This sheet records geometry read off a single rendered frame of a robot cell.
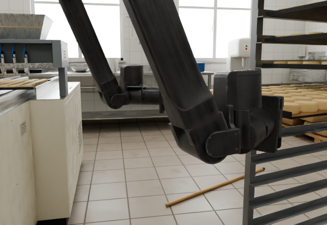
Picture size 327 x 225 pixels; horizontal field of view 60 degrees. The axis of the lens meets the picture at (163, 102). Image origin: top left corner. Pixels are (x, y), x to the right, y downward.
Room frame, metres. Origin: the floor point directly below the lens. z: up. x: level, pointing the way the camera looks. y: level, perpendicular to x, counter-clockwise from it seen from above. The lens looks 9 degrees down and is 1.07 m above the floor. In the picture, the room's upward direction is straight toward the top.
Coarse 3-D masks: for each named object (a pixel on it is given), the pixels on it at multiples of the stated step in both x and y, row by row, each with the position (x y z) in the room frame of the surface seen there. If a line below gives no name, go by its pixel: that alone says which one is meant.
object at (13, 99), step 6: (54, 78) 2.57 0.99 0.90; (18, 90) 1.54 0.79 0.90; (24, 90) 1.56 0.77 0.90; (30, 90) 1.69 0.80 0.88; (6, 96) 1.29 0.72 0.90; (12, 96) 1.35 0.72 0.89; (18, 96) 1.45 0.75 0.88; (24, 96) 1.56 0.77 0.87; (30, 96) 1.68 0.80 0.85; (0, 102) 1.19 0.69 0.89; (6, 102) 1.26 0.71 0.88; (12, 102) 1.34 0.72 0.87; (18, 102) 1.44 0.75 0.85; (0, 108) 1.18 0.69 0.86; (6, 108) 1.25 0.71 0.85
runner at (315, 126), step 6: (294, 126) 1.14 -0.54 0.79; (300, 126) 1.15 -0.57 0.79; (306, 126) 1.17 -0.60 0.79; (312, 126) 1.18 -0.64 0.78; (318, 126) 1.20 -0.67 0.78; (324, 126) 1.22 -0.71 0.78; (282, 132) 1.11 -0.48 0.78; (288, 132) 1.12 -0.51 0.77; (294, 132) 1.14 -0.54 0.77; (300, 132) 1.14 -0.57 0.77; (306, 132) 1.14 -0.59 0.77; (312, 132) 1.15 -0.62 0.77
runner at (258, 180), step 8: (288, 168) 1.13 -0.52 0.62; (296, 168) 1.15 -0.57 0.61; (304, 168) 1.17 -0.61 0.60; (312, 168) 1.19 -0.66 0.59; (320, 168) 1.20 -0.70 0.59; (256, 176) 1.06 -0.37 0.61; (264, 176) 1.07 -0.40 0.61; (272, 176) 1.09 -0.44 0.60; (280, 176) 1.11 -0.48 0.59; (288, 176) 1.11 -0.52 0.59; (296, 176) 1.12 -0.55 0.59; (256, 184) 1.04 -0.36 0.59; (264, 184) 1.04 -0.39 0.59
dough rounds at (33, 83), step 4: (0, 80) 2.05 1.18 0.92; (4, 80) 2.00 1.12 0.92; (8, 80) 2.02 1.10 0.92; (12, 80) 2.01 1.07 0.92; (16, 80) 2.02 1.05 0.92; (20, 80) 2.00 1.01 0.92; (24, 80) 2.00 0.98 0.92; (28, 80) 2.00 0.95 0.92; (32, 80) 2.00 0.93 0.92; (36, 80) 2.06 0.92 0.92; (40, 80) 2.00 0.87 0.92; (44, 80) 2.03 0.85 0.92; (0, 84) 1.69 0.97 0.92; (4, 84) 1.75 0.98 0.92; (8, 84) 1.69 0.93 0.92; (12, 84) 1.71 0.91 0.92; (16, 84) 1.68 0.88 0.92; (20, 84) 1.68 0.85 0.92; (24, 84) 1.73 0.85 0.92; (28, 84) 1.68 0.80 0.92; (32, 84) 1.68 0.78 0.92; (36, 84) 1.79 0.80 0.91; (40, 84) 1.90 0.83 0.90
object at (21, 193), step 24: (0, 120) 1.15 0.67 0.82; (24, 120) 1.48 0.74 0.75; (0, 144) 1.12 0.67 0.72; (24, 144) 1.45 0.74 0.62; (0, 168) 1.10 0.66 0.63; (24, 168) 1.42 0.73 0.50; (0, 192) 1.07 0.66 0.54; (24, 192) 1.38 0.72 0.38; (0, 216) 1.05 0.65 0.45; (24, 216) 1.35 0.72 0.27
